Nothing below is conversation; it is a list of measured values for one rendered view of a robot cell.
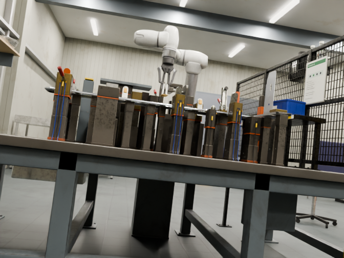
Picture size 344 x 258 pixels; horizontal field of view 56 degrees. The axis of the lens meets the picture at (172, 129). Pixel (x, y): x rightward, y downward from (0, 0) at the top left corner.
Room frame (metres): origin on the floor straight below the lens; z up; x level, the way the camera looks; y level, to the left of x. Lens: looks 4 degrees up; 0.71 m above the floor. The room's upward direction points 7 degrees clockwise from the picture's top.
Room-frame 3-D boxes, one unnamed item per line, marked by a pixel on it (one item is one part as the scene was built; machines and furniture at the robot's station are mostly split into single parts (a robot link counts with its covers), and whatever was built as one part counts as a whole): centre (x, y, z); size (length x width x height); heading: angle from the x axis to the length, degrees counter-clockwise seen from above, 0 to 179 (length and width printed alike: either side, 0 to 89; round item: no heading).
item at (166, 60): (2.06, 0.08, 1.26); 0.08 x 0.07 x 0.09; 102
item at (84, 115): (2.29, 0.63, 0.92); 0.08 x 0.08 x 0.44; 12
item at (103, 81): (2.34, 0.37, 1.16); 0.37 x 0.14 x 0.02; 102
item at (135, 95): (2.20, 0.27, 0.89); 0.12 x 0.08 x 0.38; 12
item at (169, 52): (2.06, 0.08, 1.33); 0.09 x 0.09 x 0.06
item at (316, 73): (2.19, -0.94, 1.30); 0.23 x 0.02 x 0.31; 12
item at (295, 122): (2.45, -0.76, 1.02); 0.90 x 0.22 x 0.03; 12
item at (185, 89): (2.29, 0.02, 0.95); 0.18 x 0.13 x 0.49; 102
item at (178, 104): (1.89, -0.02, 0.87); 0.12 x 0.07 x 0.35; 12
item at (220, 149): (2.15, -0.32, 0.84); 0.12 x 0.05 x 0.29; 12
